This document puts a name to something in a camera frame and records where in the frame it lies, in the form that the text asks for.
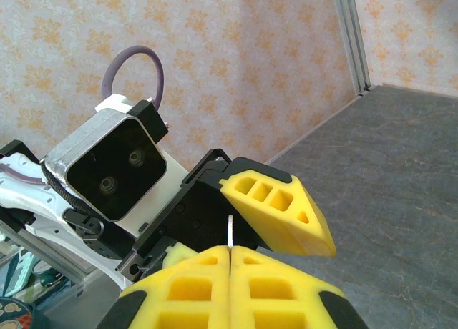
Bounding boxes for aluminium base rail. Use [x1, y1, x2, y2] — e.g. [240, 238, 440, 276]
[0, 221, 94, 295]

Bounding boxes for aluminium frame post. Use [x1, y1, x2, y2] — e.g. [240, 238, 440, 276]
[331, 0, 373, 98]

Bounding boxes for teal plastic items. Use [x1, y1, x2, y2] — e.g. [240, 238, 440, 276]
[0, 250, 62, 298]

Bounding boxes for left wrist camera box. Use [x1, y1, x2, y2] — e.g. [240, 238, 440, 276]
[42, 94, 190, 237]

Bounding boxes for patterned plate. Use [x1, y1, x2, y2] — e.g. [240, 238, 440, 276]
[0, 296, 52, 329]

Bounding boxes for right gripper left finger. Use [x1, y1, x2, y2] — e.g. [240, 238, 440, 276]
[96, 245, 230, 329]

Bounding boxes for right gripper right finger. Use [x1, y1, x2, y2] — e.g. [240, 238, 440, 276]
[230, 245, 369, 329]

